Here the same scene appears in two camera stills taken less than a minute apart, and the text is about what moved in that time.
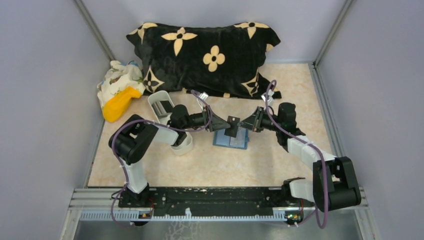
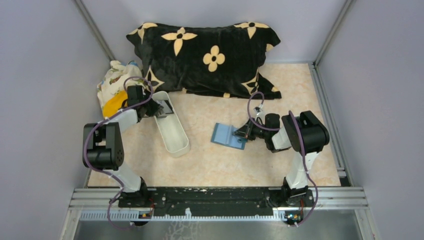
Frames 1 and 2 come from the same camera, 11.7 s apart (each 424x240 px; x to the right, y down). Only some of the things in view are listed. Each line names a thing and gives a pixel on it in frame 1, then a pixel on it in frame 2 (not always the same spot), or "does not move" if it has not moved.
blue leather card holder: (240, 141) does not move
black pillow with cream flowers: (222, 61) does not move
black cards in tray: (162, 107) does not move
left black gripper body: (210, 122) -> (151, 108)
